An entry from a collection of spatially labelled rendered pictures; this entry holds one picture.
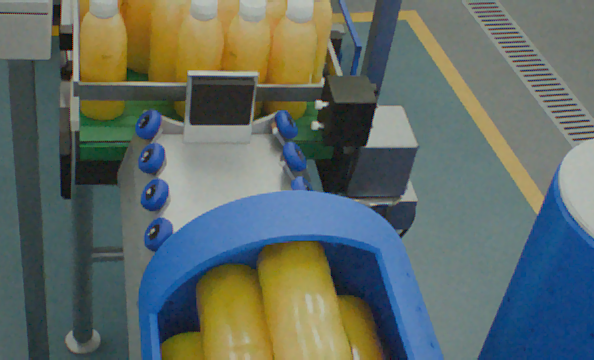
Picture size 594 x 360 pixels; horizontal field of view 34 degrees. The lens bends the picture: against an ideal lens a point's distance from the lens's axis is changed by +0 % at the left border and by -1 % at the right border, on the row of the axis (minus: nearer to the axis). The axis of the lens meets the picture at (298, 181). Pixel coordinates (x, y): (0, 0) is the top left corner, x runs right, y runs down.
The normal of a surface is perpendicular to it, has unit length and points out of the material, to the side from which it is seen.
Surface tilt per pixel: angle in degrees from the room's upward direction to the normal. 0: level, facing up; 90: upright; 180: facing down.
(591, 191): 0
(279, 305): 47
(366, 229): 28
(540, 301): 91
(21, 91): 90
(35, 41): 90
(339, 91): 0
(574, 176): 0
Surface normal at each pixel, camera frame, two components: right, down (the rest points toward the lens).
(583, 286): -0.69, 0.40
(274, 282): -0.62, -0.50
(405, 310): 0.69, -0.61
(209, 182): 0.14, -0.74
